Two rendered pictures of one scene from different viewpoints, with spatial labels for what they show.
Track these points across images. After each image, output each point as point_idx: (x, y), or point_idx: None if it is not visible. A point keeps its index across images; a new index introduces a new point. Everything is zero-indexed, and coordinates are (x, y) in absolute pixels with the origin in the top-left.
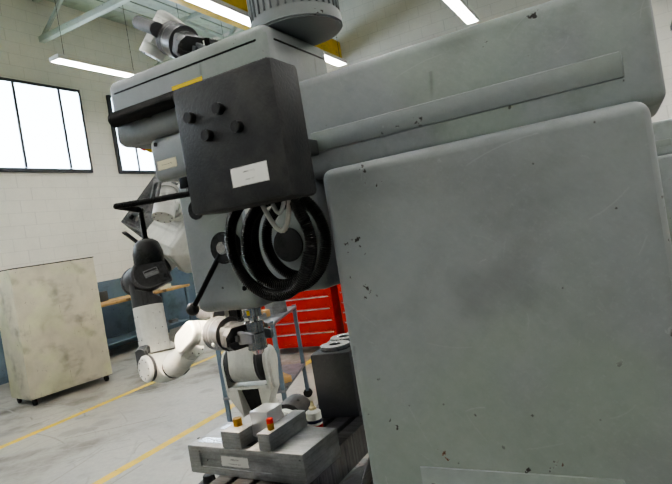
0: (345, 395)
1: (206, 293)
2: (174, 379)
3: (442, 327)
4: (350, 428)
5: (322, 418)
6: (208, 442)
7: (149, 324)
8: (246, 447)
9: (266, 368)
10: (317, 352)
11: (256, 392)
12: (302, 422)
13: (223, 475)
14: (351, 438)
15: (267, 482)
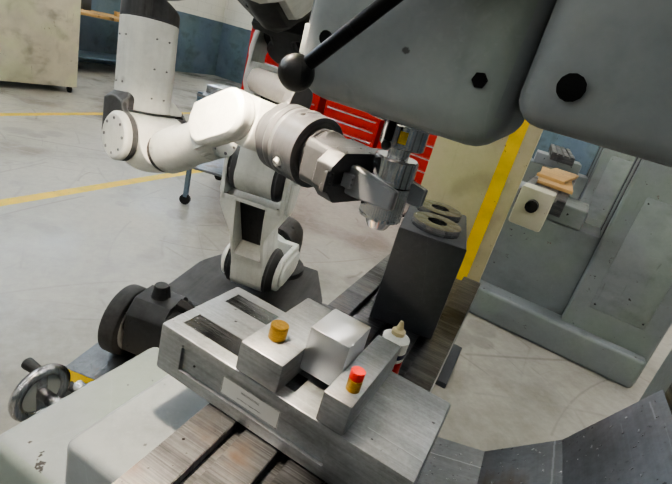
0: (425, 305)
1: (345, 45)
2: (162, 172)
3: None
4: (425, 365)
5: (372, 318)
6: (204, 335)
7: (144, 57)
8: (284, 391)
9: (287, 190)
10: (409, 224)
11: (258, 211)
12: (390, 368)
13: (217, 407)
14: (430, 390)
15: (306, 473)
